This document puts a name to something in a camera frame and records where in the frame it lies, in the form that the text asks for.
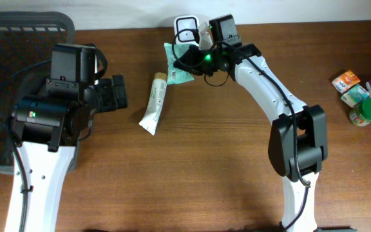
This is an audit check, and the green lid jar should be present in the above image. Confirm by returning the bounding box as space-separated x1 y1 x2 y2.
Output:
349 97 371 126

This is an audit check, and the white shampoo tube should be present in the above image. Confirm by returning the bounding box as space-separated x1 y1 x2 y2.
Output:
139 72 167 135

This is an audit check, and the grey plastic mesh basket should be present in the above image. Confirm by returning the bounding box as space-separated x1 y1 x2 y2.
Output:
0 11 75 175

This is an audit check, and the small teal tissue pack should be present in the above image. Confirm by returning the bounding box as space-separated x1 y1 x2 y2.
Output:
341 84 370 108

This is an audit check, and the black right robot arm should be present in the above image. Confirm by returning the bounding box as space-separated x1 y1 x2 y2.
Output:
173 14 328 231

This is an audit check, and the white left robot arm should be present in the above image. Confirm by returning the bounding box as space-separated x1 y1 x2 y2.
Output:
5 43 128 231

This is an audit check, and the white barcode scanner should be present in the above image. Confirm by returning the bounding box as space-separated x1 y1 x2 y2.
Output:
173 15 199 45

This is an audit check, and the mint green wipes pack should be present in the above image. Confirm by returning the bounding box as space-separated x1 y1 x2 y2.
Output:
164 43 194 85

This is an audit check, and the small orange white packet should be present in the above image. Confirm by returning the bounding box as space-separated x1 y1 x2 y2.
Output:
331 70 361 93

